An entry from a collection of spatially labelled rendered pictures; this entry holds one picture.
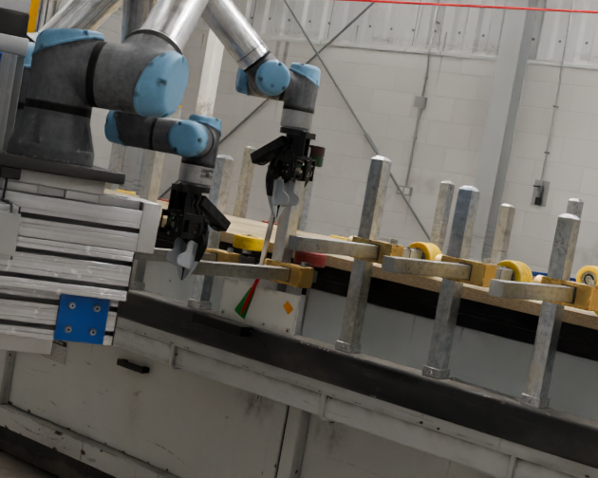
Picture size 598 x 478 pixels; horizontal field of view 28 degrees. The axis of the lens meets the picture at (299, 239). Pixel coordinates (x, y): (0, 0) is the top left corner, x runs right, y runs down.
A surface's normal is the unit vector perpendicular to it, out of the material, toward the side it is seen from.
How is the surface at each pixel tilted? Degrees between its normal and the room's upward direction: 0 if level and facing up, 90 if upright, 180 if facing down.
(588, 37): 90
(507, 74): 90
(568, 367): 90
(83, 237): 90
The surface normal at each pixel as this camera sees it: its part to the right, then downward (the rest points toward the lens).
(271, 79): 0.19, 0.09
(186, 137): -0.14, 0.03
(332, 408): -0.64, -0.07
